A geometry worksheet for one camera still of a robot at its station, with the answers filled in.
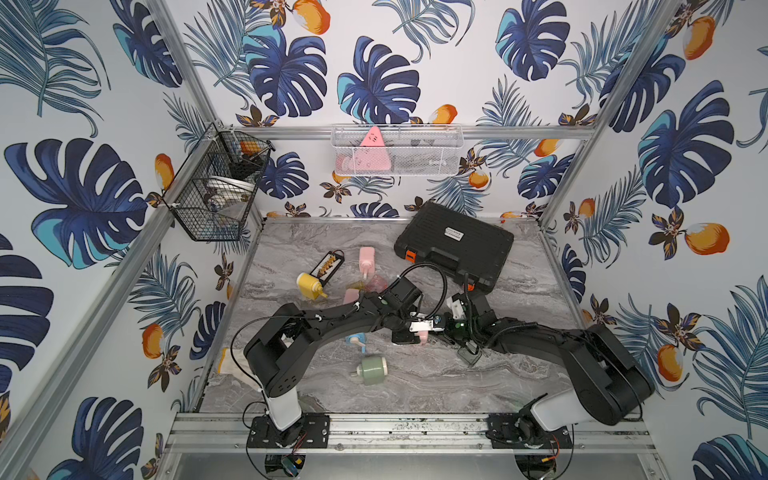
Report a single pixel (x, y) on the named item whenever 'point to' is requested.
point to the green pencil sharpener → (373, 369)
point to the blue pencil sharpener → (358, 339)
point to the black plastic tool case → (475, 251)
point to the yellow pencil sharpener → (310, 286)
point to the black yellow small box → (328, 266)
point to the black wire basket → (215, 195)
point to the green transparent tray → (470, 358)
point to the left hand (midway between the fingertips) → (417, 323)
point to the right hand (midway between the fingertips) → (428, 329)
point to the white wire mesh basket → (397, 149)
